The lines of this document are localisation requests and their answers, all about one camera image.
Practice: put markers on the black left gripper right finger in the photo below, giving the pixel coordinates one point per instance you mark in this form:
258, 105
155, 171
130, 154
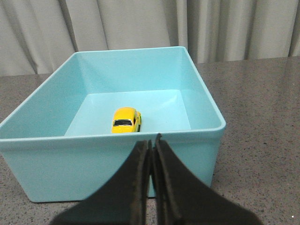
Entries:
182, 199

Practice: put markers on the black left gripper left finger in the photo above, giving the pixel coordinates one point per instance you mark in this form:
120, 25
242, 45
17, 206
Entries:
121, 200

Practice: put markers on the yellow toy beetle car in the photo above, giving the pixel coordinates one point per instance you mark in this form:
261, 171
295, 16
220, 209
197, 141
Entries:
126, 120

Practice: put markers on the light blue plastic box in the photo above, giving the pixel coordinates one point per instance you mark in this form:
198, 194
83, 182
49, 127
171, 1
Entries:
59, 145

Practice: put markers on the beige pleated curtain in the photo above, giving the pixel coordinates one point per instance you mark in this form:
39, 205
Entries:
37, 36

